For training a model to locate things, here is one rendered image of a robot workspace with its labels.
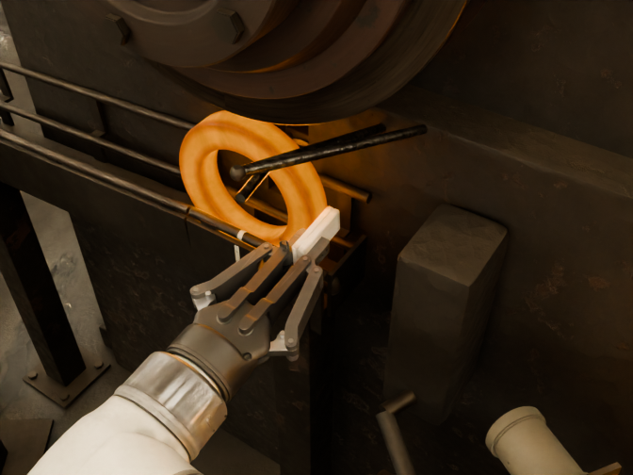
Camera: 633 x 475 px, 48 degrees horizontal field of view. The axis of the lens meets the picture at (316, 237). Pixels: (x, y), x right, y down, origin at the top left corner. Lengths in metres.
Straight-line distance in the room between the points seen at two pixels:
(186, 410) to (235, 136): 0.29
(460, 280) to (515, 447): 0.16
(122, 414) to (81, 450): 0.04
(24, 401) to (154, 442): 1.05
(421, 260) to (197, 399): 0.23
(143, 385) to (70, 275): 1.23
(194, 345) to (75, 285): 1.18
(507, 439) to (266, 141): 0.37
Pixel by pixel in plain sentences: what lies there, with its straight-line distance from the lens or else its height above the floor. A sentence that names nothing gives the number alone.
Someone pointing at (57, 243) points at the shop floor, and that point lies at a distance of 1.93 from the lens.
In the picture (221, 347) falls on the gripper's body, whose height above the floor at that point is 0.76.
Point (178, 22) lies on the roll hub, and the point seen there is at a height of 1.02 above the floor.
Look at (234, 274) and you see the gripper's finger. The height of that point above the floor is 0.75.
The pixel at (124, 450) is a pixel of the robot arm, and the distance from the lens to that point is 0.59.
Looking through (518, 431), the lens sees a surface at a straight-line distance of 0.70.
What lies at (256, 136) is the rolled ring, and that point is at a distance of 0.73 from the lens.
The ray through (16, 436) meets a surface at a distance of 1.58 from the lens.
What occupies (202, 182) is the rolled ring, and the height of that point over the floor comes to 0.75.
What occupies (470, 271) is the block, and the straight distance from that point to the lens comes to 0.66.
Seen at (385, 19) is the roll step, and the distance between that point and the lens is 0.53.
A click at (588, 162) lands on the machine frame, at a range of 0.69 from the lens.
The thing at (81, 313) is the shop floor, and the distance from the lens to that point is 1.75.
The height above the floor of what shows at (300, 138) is 0.77.
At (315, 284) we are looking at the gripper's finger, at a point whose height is 0.75.
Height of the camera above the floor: 1.27
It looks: 44 degrees down
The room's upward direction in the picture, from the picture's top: straight up
